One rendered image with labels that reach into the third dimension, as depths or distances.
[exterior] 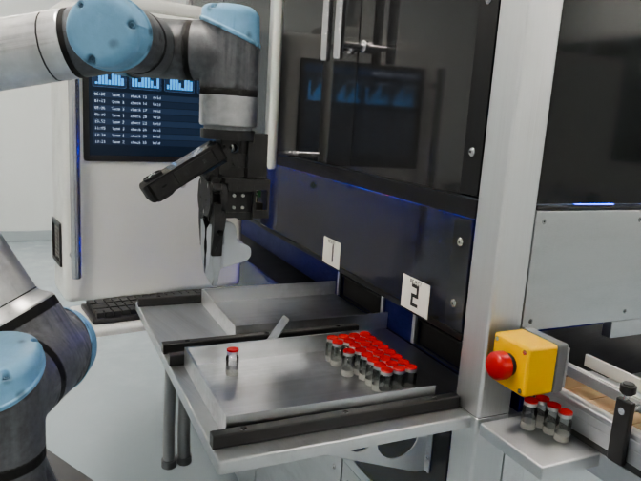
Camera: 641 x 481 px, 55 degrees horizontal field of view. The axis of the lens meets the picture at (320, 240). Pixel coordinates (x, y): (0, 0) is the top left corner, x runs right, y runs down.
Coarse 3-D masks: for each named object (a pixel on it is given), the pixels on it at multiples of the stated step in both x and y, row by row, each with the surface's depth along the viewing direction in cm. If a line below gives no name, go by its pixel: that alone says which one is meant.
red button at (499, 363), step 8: (496, 352) 86; (504, 352) 86; (488, 360) 86; (496, 360) 85; (504, 360) 85; (488, 368) 86; (496, 368) 85; (504, 368) 84; (512, 368) 85; (496, 376) 85; (504, 376) 85
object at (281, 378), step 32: (192, 352) 107; (224, 352) 110; (256, 352) 112; (288, 352) 115; (320, 352) 117; (224, 384) 101; (256, 384) 102; (288, 384) 102; (320, 384) 103; (352, 384) 104; (224, 416) 84; (256, 416) 86; (288, 416) 88
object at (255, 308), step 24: (216, 288) 143; (240, 288) 145; (264, 288) 148; (288, 288) 150; (312, 288) 153; (216, 312) 131; (240, 312) 137; (264, 312) 138; (288, 312) 139; (312, 312) 140; (336, 312) 141; (360, 312) 142; (384, 312) 133
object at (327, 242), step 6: (324, 240) 142; (330, 240) 139; (324, 246) 142; (330, 246) 139; (336, 246) 136; (324, 252) 142; (330, 252) 139; (336, 252) 137; (324, 258) 142; (330, 258) 139; (336, 258) 137; (330, 264) 139; (336, 264) 137
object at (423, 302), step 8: (408, 280) 110; (416, 280) 108; (408, 288) 110; (424, 288) 106; (408, 296) 111; (424, 296) 106; (408, 304) 111; (424, 304) 106; (416, 312) 108; (424, 312) 106
